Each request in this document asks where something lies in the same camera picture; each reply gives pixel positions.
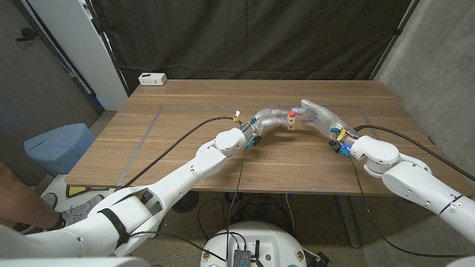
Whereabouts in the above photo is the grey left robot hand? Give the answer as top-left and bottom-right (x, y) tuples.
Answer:
(239, 108), (292, 144)

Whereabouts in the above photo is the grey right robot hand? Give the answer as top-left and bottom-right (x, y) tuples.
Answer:
(291, 99), (360, 149)

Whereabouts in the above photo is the large wooden board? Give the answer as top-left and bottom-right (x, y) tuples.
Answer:
(117, 104), (419, 194)

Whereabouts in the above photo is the black backdrop curtain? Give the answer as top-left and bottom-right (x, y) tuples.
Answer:
(87, 0), (422, 93)

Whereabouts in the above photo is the grey table leg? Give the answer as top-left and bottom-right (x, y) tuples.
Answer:
(335, 194), (361, 248)

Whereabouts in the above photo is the black backdrop stand pole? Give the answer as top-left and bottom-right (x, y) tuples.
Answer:
(85, 0), (131, 97)
(370, 0), (422, 81)

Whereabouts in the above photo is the round black floor grille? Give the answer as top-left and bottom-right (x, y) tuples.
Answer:
(171, 191), (200, 214)

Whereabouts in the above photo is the white power strip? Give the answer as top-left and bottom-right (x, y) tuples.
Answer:
(137, 72), (168, 87)

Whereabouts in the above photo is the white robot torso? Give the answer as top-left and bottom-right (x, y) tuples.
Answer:
(200, 221), (308, 267)

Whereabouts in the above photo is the grey electronics module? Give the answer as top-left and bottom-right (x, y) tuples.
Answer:
(232, 248), (252, 267)

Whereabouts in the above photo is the black floor device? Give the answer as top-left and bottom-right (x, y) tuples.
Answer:
(315, 251), (335, 267)

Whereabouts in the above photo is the white cabinet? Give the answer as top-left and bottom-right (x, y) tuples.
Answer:
(27, 0), (129, 111)

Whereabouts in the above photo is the grey sneaker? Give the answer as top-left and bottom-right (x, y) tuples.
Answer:
(40, 191), (59, 212)
(59, 194), (106, 227)

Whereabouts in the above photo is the light blue stool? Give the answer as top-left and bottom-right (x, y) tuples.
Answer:
(23, 122), (96, 177)

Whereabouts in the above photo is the white floor platform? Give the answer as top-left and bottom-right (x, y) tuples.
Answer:
(36, 174), (117, 227)

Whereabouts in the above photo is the person's bare leg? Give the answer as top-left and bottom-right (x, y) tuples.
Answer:
(0, 161), (67, 231)

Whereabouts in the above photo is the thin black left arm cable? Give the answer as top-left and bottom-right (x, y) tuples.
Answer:
(128, 148), (249, 263)

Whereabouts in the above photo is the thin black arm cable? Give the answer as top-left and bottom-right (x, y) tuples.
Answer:
(128, 148), (249, 263)
(349, 157), (465, 259)

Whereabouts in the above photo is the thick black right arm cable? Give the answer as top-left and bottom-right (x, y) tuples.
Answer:
(353, 125), (475, 182)

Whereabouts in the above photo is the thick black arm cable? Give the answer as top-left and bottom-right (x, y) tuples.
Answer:
(122, 116), (242, 190)
(353, 125), (475, 182)

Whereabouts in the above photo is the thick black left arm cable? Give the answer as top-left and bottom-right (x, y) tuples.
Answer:
(122, 116), (242, 190)

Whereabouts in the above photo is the white floor cable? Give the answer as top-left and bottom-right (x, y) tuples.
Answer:
(284, 192), (297, 234)

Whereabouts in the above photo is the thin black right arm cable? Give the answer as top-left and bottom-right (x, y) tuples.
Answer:
(349, 157), (465, 259)

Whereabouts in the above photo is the black floor cable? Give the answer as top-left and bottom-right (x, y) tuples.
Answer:
(195, 198), (227, 242)

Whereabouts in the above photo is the dark wall rail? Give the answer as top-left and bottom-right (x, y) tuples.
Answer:
(13, 0), (105, 112)

